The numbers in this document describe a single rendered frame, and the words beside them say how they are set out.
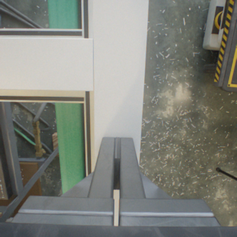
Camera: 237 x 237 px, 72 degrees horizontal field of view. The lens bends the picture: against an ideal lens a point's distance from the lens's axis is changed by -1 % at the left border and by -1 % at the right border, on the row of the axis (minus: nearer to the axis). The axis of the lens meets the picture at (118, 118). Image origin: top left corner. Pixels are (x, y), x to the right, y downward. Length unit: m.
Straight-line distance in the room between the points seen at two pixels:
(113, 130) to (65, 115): 0.10
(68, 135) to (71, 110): 0.03
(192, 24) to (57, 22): 1.03
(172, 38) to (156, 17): 0.15
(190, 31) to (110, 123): 1.07
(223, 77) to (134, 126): 0.77
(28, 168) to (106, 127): 0.90
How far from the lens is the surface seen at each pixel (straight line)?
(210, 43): 1.08
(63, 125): 0.24
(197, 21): 1.21
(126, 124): 0.15
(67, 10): 0.23
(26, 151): 1.37
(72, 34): 0.21
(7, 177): 0.73
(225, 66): 0.89
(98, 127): 0.15
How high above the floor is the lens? 1.08
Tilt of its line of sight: 75 degrees down
